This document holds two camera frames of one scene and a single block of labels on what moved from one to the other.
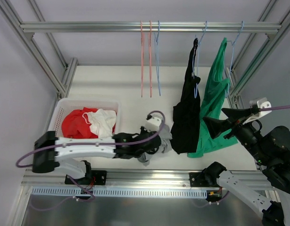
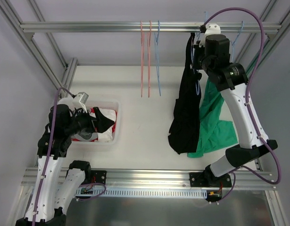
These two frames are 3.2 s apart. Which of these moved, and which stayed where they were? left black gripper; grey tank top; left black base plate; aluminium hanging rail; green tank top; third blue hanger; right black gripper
Moved: grey tank top; left black gripper; right black gripper
Stayed: aluminium hanging rail; third blue hanger; green tank top; left black base plate
